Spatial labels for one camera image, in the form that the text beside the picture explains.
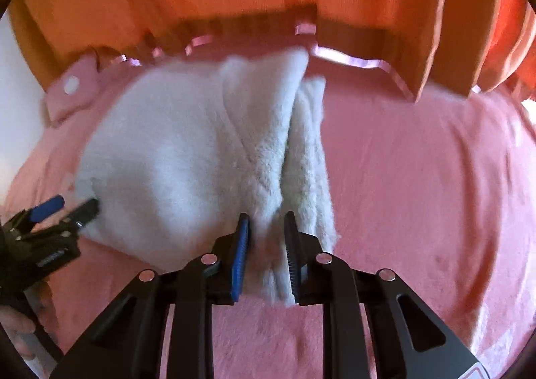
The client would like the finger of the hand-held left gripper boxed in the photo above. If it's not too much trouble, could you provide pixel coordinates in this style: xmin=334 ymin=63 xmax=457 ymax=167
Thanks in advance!
xmin=59 ymin=198 xmax=101 ymax=234
xmin=23 ymin=195 xmax=65 ymax=224

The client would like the pink blanket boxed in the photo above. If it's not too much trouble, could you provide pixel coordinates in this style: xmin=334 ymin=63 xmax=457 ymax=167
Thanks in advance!
xmin=4 ymin=33 xmax=536 ymax=379

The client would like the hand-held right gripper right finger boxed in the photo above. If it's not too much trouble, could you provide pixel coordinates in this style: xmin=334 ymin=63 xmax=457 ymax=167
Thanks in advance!
xmin=284 ymin=212 xmax=488 ymax=379

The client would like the white fluffy garment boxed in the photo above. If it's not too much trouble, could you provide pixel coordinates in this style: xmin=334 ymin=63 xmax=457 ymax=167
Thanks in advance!
xmin=73 ymin=48 xmax=339 ymax=306

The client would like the pink cloth with white button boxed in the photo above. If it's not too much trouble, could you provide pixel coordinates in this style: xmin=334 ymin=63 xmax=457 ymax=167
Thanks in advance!
xmin=45 ymin=53 xmax=105 ymax=126

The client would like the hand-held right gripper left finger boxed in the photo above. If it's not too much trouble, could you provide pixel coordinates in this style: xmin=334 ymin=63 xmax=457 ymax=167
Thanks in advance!
xmin=50 ymin=213 xmax=252 ymax=379

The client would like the person's left hand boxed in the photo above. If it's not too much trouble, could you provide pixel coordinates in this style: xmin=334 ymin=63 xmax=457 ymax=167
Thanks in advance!
xmin=0 ymin=283 xmax=53 ymax=361

